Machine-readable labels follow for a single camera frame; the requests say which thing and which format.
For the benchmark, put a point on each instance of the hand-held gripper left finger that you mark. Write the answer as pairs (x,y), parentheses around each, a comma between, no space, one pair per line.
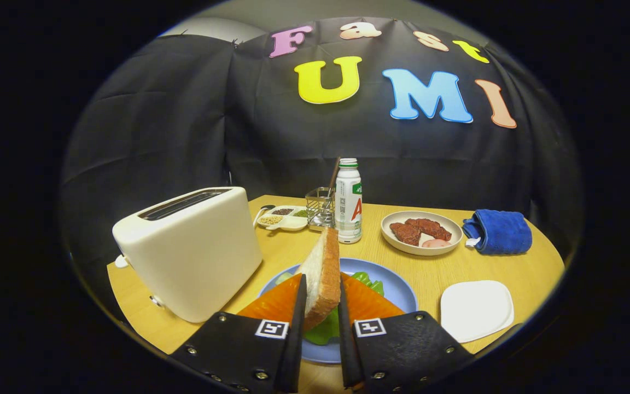
(296,339)

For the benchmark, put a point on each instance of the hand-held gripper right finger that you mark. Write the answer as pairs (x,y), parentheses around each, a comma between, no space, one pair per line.
(348,339)

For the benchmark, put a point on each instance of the green lettuce leaf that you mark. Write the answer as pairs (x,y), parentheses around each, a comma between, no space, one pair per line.
(323,331)

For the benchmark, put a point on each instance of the toasted bread slice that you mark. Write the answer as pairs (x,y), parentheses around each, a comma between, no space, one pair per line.
(323,273)

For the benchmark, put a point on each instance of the blue plate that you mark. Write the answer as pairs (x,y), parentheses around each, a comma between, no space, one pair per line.
(394,287)

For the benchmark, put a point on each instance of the cream plate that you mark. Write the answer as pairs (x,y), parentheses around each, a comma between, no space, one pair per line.
(397,246)

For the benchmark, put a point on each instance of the white divided seasoning dish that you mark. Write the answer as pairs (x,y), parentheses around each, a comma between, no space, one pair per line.
(290,221)

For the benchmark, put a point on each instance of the brown meat piece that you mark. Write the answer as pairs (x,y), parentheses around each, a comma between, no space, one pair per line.
(405,234)
(432,228)

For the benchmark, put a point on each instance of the pink ham slice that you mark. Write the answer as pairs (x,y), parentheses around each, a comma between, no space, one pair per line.
(436,243)

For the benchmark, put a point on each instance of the clear utensil holder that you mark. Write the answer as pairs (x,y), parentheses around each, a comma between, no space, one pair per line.
(320,210)

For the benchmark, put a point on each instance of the white drink bottle green cap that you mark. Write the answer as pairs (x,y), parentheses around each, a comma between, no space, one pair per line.
(349,208)

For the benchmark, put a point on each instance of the white square plate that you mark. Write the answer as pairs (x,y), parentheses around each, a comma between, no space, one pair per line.
(476,312)

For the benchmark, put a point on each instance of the small spoon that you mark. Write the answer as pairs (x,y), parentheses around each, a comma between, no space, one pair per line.
(266,208)

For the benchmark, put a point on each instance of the white toaster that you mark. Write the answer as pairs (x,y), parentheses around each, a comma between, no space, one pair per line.
(194,246)

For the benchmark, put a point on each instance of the brown wooden chopstick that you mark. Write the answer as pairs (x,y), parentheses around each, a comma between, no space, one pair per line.
(334,174)

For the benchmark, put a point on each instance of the blue folded towel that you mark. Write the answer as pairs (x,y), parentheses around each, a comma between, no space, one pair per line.
(501,232)

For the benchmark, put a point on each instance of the black backdrop cloth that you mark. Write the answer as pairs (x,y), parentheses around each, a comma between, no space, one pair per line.
(184,109)

